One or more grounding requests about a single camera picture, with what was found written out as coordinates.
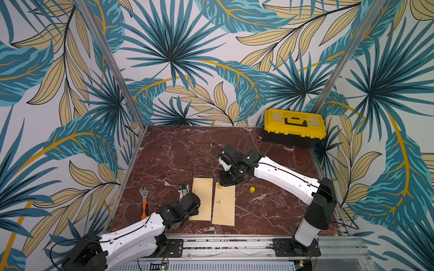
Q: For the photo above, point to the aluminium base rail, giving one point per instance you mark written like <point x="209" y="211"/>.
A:
<point x="257" y="247"/>

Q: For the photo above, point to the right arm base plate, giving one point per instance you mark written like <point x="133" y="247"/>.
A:
<point x="289" y="247"/>

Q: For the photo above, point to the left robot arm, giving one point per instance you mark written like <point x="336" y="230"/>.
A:
<point x="142" y="239"/>

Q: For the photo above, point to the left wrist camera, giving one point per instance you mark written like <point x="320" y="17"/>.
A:
<point x="183" y="190"/>

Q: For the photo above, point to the yellow black toolbox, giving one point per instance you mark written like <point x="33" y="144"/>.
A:
<point x="293" y="128"/>

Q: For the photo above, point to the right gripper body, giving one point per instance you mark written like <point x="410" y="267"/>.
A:
<point x="229" y="174"/>

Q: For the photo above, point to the orange handled wrench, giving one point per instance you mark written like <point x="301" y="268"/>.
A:
<point x="144" y="193"/>

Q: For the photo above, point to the manila envelope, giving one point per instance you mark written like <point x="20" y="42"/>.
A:
<point x="203" y="188"/>
<point x="223" y="212"/>

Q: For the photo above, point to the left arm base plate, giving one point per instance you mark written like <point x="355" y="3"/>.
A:
<point x="172" y="248"/>

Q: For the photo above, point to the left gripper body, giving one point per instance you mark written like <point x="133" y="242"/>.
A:
<point x="195" y="212"/>

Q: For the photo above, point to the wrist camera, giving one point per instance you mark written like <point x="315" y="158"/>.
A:
<point x="225" y="164"/>
<point x="183" y="190"/>

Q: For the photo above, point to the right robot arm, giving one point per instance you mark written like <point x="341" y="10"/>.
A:
<point x="319" y="195"/>

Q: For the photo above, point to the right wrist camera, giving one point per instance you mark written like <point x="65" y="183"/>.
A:
<point x="225" y="164"/>

